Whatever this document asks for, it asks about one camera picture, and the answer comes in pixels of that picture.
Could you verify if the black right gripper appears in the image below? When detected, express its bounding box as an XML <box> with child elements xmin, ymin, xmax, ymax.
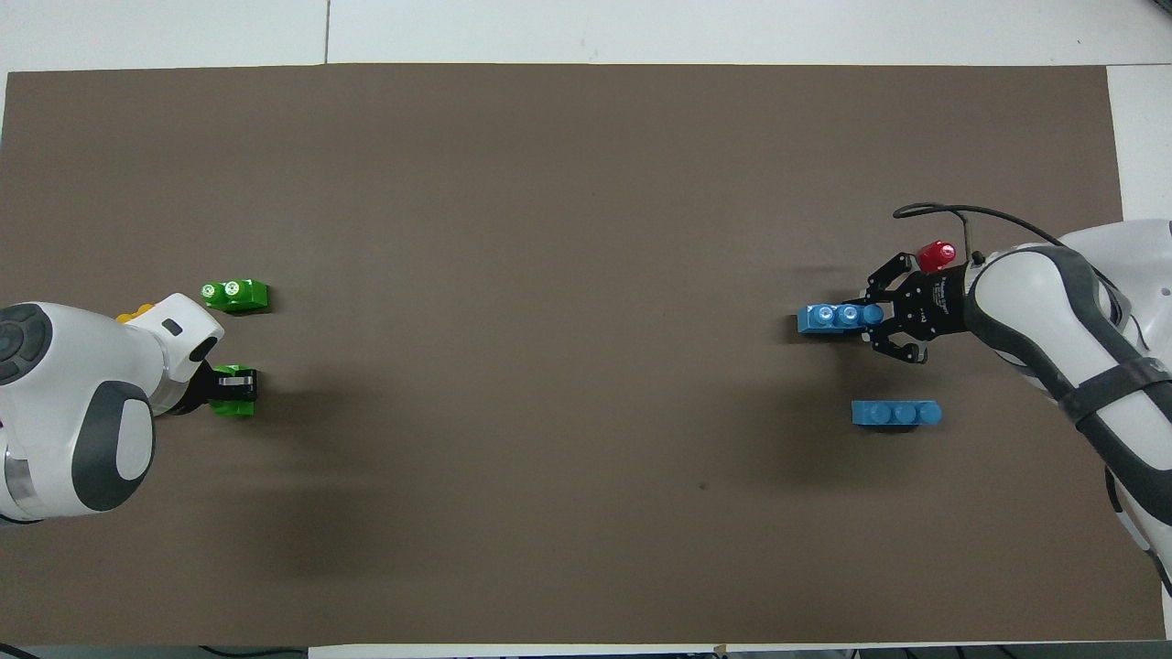
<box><xmin>865</xmin><ymin>254</ymin><xmax>972</xmax><ymax>366</ymax></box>

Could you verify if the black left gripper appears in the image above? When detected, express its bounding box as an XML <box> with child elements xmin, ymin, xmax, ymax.
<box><xmin>177</xmin><ymin>363</ymin><xmax>260</xmax><ymax>418</ymax></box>

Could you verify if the green two-stud block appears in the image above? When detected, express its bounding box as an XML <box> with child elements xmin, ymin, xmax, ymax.
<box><xmin>211</xmin><ymin>363</ymin><xmax>259</xmax><ymax>420</ymax></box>
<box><xmin>201</xmin><ymin>278</ymin><xmax>270</xmax><ymax>314</ymax></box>

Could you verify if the brown paper mat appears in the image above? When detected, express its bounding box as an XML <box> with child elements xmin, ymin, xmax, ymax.
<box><xmin>0</xmin><ymin>62</ymin><xmax>1168</xmax><ymax>647</ymax></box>

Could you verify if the blue three-stud block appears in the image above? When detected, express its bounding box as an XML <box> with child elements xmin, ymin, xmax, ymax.
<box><xmin>851</xmin><ymin>400</ymin><xmax>944</xmax><ymax>429</ymax></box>
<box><xmin>796</xmin><ymin>303</ymin><xmax>885</xmax><ymax>338</ymax></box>

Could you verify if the black left base cable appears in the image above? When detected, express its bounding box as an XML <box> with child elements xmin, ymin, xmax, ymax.
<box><xmin>197</xmin><ymin>644</ymin><xmax>309</xmax><ymax>659</ymax></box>

